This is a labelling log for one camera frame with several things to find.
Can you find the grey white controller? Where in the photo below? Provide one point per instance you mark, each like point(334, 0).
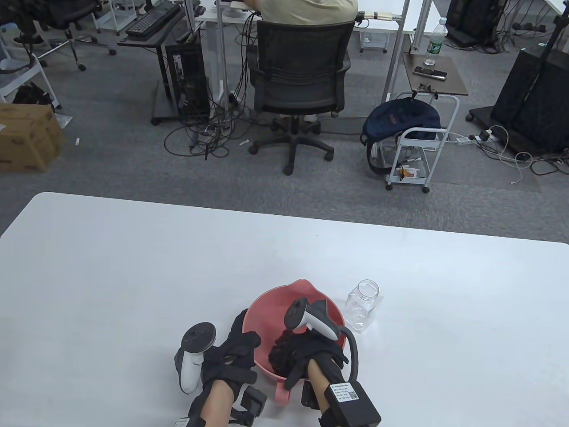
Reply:
point(191, 364)
point(318, 321)

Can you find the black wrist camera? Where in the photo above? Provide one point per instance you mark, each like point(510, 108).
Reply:
point(252, 400)
point(309, 395)

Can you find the pink salad bowl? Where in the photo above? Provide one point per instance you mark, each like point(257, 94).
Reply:
point(271, 311)

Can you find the black keyboard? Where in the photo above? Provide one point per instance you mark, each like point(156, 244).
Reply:
point(151, 20)

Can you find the brown cardboard box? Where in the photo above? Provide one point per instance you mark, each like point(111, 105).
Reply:
point(26, 138)

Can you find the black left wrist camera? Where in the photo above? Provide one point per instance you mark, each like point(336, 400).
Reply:
point(252, 400)

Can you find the black swivel chair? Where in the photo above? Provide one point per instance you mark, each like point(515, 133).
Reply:
point(66, 18)

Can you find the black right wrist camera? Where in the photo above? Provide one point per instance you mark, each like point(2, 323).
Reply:
point(309, 395)

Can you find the white power strip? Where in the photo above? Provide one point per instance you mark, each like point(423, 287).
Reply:
point(464, 140)

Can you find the grey white right controller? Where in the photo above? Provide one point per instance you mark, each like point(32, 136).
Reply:
point(318, 321)

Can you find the brown side table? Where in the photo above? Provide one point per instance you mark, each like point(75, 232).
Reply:
point(449, 86)

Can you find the black left forearm band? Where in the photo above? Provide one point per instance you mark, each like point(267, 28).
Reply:
point(182, 421)

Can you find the black mesh office chair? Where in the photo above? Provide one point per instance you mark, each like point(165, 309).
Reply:
point(302, 66)

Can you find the black stand pole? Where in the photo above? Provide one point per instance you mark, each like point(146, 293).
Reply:
point(544, 62)

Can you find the person's left forearm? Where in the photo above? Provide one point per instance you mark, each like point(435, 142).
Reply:
point(215, 402)

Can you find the black computer tower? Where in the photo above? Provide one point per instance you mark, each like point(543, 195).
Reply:
point(189, 80)

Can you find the white rolling cart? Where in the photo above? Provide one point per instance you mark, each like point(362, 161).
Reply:
point(438, 147)

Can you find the grey white left controller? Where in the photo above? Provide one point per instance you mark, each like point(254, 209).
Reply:
point(191, 364)

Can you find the clear plastic jar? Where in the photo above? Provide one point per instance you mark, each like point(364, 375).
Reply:
point(362, 307)

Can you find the dark rolling keyboard stand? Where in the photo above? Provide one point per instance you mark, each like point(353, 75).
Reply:
point(160, 75)

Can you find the navy blue backpack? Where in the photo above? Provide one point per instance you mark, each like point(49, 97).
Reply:
point(400, 118)

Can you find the green label water bottle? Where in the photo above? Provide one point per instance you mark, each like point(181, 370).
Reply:
point(435, 44)

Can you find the black smartphone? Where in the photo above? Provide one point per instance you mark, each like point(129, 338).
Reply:
point(429, 73)

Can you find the white metal frame desk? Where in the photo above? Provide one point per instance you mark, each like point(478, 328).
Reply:
point(398, 44)

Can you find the person's right hand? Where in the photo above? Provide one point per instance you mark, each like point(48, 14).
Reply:
point(298, 351)

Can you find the black bag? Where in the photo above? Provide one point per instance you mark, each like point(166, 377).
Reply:
point(31, 95)

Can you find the black right forearm band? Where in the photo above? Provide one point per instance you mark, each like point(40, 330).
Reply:
point(353, 402)

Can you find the person's left hand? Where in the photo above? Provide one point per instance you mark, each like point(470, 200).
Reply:
point(235, 351)

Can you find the person's right forearm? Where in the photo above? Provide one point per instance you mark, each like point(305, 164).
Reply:
point(319, 378)

